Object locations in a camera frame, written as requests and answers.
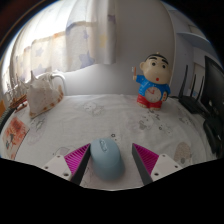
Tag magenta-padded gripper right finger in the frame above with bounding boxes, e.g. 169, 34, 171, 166
131, 143, 184, 186

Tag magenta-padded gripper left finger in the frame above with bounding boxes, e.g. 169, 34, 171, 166
41, 143, 92, 186

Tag light blue computer mouse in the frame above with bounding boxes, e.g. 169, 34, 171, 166
89, 137, 126, 182

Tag red orange printed mouse pad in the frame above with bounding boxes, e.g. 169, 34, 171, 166
1, 115, 30, 160

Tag white printed tablecloth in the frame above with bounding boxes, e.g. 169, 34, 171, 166
0, 94, 218, 192

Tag large white conch shell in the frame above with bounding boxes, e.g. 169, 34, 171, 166
25, 70, 66, 119

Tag black router with antennas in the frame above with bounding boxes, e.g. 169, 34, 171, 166
178, 64, 209, 115

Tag cartoon boy clock figurine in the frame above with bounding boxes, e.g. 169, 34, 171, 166
132, 53, 173, 111

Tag orange wooden chair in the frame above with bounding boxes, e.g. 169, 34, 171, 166
0, 99, 7, 118

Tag sheer star-print curtain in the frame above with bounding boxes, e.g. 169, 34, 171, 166
3, 0, 118, 84

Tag white wall shelf unit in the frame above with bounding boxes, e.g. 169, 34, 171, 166
176, 19, 214, 51

